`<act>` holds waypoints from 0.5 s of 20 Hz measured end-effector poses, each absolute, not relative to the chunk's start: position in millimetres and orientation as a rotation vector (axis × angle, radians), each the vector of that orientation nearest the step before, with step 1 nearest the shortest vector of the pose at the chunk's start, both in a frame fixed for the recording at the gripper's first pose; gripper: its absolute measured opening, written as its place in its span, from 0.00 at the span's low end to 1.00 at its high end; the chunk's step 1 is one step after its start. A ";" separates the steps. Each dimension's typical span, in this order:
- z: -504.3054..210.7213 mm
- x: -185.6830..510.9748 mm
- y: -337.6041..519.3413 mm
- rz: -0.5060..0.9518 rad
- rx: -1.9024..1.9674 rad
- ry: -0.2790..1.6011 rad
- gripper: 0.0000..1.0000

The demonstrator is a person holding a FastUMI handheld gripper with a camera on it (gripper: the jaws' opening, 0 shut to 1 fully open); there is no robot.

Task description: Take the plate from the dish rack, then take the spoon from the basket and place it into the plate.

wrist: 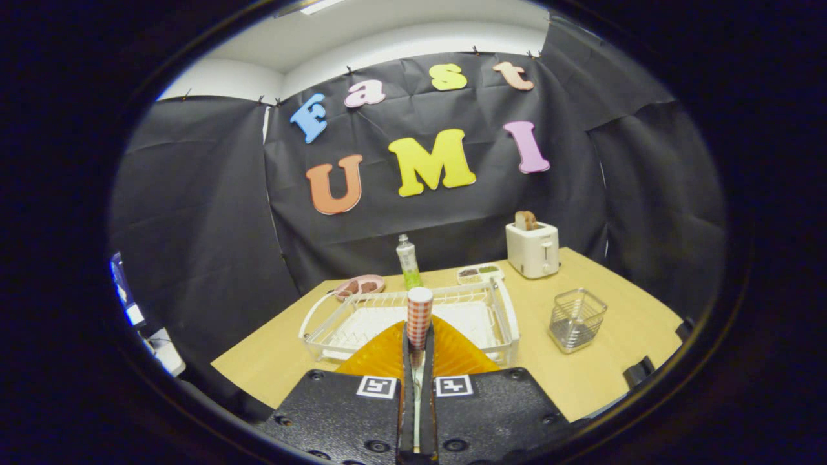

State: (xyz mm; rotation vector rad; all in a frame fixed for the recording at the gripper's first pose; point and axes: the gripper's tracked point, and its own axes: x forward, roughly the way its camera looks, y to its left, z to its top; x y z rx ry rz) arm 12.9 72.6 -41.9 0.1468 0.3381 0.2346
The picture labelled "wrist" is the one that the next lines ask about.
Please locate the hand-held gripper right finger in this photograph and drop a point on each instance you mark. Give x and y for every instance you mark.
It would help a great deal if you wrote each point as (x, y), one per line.
(431, 413)

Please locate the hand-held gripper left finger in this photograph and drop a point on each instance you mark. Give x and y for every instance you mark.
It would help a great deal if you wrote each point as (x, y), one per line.
(407, 413)

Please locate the pink plate with meat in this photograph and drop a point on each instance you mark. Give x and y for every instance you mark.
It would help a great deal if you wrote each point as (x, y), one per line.
(358, 286)

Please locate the white ribbed drain tray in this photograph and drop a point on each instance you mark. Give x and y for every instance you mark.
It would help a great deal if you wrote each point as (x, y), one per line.
(362, 323)

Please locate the small divided snack tray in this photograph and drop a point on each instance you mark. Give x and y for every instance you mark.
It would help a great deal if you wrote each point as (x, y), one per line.
(479, 274)

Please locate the clear bottle green liquid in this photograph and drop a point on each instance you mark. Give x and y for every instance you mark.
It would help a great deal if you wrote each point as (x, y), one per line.
(409, 265)

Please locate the white toaster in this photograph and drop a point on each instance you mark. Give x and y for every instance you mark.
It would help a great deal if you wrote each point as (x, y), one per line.
(531, 252)

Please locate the black table clamp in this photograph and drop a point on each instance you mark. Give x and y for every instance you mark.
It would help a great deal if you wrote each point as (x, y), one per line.
(683, 330)
(638, 372)

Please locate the brown bread slice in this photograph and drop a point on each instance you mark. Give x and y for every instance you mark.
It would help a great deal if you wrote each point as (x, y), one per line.
(526, 221)

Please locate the black backdrop cloth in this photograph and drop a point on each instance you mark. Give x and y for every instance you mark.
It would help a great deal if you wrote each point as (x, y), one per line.
(207, 213)

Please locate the lit computer screen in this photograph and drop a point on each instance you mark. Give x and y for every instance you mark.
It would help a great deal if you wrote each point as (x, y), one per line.
(126, 290)

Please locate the ceiling light panel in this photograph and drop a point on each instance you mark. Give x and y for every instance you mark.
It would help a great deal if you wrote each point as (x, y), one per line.
(322, 6)

